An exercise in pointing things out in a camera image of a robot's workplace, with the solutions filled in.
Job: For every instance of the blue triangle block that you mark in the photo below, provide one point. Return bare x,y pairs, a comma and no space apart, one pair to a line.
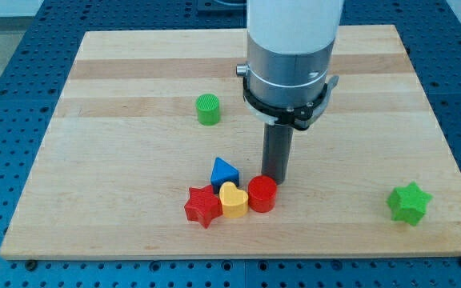
223,172

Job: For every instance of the red star block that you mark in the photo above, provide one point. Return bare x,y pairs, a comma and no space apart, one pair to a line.
202,206

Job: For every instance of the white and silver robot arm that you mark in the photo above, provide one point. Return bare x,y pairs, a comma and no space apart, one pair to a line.
289,46

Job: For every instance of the green cylinder block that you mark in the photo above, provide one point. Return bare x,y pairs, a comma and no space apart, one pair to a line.
208,109

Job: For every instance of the wooden board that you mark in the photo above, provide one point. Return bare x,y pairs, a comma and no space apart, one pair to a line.
124,146

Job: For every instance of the red cylinder block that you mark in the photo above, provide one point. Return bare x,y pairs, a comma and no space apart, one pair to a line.
262,192

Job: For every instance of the green star block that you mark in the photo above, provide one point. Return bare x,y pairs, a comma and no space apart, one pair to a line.
408,203

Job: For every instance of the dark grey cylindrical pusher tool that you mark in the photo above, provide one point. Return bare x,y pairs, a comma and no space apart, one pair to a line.
276,151

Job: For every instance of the yellow heart block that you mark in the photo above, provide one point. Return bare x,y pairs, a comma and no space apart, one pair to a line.
234,201

